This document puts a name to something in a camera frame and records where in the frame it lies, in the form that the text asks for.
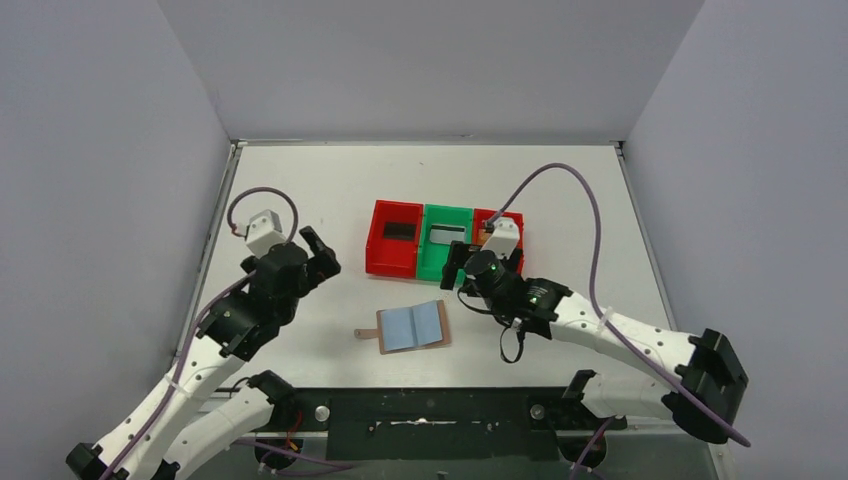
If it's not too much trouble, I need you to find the white silver credit card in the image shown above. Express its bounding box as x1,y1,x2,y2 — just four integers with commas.
428,224,466,245

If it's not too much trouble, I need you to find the brown leather card holder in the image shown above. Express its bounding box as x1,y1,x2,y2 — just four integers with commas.
353,300,452,355

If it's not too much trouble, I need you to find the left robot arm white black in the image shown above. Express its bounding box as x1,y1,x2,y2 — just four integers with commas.
65,225,341,479

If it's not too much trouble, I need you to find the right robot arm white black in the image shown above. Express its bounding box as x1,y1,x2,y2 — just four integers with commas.
440,241,751,446

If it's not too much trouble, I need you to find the orange gold card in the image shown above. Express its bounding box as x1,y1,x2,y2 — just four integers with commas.
476,229,494,246

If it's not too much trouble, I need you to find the black card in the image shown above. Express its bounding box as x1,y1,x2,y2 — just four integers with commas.
383,222,418,241

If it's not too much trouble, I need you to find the green middle bin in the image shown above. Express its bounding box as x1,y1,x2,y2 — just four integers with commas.
416,204,473,282

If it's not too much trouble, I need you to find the right red bin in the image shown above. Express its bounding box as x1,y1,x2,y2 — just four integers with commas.
471,209,524,249

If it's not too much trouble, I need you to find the red bin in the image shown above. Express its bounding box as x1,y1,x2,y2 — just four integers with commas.
365,200,424,279
471,209,524,249

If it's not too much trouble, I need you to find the left red bin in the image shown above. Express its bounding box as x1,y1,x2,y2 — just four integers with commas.
365,200,424,279

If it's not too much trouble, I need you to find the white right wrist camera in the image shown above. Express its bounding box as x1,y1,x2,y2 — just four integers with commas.
481,217,521,260

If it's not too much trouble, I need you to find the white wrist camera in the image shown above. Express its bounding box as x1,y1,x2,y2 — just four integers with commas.
481,217,521,260
245,209,287,258

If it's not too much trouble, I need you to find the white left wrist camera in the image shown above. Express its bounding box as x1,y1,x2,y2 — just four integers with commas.
245,209,287,258

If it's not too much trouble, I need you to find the aluminium frame rail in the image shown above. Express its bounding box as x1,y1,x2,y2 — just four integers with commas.
132,389,730,439

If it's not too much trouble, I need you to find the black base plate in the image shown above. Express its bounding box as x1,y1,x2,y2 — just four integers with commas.
256,387,603,461

